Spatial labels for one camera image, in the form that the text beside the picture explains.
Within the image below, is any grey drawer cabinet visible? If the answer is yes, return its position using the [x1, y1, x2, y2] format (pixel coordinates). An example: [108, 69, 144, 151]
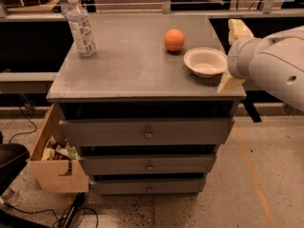
[47, 14, 245, 195]

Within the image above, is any clear plastic water bottle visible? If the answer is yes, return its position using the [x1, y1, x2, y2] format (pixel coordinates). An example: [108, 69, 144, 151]
[66, 0, 96, 57]

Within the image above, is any white paper bowl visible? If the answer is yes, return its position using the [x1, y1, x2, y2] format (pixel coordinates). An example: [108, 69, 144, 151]
[183, 47, 227, 78]

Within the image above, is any orange ball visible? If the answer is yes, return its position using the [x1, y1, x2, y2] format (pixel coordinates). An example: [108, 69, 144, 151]
[164, 28, 185, 52]

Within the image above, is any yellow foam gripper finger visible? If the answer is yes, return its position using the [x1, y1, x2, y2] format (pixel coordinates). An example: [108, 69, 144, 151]
[228, 19, 254, 45]
[218, 70, 245, 93]

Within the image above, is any black floor cable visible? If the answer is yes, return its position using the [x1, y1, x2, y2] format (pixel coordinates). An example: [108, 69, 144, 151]
[0, 200, 100, 228]

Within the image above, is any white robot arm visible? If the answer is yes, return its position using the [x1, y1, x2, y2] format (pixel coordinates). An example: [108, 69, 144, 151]
[218, 19, 304, 111]

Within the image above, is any wooden box with snacks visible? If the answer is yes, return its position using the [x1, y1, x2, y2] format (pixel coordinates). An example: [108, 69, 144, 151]
[29, 105, 88, 193]

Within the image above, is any black chair seat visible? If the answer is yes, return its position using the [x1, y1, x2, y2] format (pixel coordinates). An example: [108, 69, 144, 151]
[0, 132, 29, 195]

